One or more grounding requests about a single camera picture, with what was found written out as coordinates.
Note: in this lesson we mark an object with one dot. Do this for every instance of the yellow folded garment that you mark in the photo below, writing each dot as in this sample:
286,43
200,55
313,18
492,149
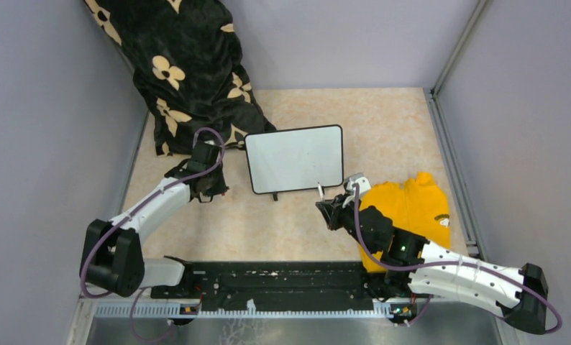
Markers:
417,205

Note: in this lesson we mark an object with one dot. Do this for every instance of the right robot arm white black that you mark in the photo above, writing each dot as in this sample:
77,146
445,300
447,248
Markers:
420,266

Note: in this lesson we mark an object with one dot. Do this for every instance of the white whiteboard black frame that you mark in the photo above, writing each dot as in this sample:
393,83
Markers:
295,159

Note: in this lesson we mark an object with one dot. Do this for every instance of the aluminium frame rail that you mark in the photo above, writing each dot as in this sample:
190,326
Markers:
394,309

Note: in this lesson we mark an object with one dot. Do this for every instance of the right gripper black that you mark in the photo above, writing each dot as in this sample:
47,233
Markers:
333,210

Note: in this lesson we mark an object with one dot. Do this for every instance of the red white marker pen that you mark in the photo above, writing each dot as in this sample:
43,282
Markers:
320,189

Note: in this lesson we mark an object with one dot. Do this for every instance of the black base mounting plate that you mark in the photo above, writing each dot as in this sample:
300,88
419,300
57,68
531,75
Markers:
284,286

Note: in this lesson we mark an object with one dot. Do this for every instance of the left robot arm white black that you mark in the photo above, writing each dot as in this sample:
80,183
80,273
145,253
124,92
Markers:
112,256

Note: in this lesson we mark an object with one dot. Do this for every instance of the black floral blanket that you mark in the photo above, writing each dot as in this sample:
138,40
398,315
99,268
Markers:
187,66

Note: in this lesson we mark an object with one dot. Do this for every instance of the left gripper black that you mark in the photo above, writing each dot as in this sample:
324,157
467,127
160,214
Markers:
221,187

